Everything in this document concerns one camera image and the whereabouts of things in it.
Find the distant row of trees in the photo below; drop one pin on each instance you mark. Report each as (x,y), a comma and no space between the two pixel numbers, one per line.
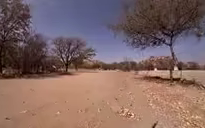
(130,65)

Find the broad bare tree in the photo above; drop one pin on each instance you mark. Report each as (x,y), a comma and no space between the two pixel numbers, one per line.
(67,53)

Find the sandy brown dirt track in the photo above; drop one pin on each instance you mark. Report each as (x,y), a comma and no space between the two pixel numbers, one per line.
(83,96)

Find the thin-trunked sparse tree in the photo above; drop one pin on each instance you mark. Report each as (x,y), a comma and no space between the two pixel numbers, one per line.
(171,56)

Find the group of dark bare trees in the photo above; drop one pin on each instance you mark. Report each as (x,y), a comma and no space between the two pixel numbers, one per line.
(10,50)

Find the pale flat field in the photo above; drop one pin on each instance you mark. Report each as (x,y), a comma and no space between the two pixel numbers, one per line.
(196,75)

